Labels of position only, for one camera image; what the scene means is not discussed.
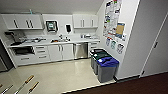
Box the black built-in oven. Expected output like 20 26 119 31
11 45 36 57

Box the small blue bottle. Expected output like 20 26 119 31
29 8 34 15

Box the black lid waste bin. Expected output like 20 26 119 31
89 48 108 68

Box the chrome faucet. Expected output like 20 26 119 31
58 33 65 41

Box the dark door handle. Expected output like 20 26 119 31
153 41 159 49

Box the long white wall cabinet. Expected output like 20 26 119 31
0 12 45 31

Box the blue lid waste bin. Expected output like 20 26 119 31
97 56 120 84

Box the large wall poster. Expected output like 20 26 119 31
102 0 124 38

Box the small blue wall notice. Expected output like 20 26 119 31
105 36 112 47

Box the white door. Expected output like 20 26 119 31
139 5 168 78

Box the stainless steel dishwasher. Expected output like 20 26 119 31
73 42 90 61

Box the small green wall notice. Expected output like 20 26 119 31
110 39 118 51

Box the wide white drawer unit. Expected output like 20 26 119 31
34 44 51 64

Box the narrow white drawer unit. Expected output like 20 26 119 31
88 40 101 54

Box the grey paper towel dispenser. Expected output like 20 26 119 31
45 20 59 34

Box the green lid waste bin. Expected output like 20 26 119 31
92 51 115 76

